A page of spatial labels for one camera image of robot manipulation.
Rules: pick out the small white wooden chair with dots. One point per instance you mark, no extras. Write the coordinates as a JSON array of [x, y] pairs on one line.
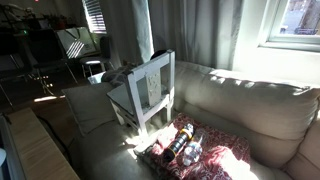
[[147, 89]]

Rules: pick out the dark office chair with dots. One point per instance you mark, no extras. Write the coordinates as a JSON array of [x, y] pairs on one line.
[[46, 49]]

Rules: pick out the black and yellow bottle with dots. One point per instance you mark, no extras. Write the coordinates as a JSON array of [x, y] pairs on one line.
[[184, 135]]

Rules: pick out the round stool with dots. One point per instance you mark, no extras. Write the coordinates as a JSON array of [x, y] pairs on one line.
[[88, 62]]

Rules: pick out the clear plastic water bottle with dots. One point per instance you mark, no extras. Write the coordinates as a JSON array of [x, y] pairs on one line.
[[194, 149]]

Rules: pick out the white curtain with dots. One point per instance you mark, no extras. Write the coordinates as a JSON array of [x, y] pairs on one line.
[[204, 32]]

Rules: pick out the red patterned cloth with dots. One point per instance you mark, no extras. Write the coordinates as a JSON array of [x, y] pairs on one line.
[[224, 157]]

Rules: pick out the cream sofa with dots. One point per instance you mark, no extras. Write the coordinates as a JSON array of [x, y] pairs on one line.
[[279, 119]]

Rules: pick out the wooden side table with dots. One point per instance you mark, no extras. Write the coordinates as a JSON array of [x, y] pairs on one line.
[[40, 157]]

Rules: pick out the window frame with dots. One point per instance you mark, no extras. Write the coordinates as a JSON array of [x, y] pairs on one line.
[[291, 25]]

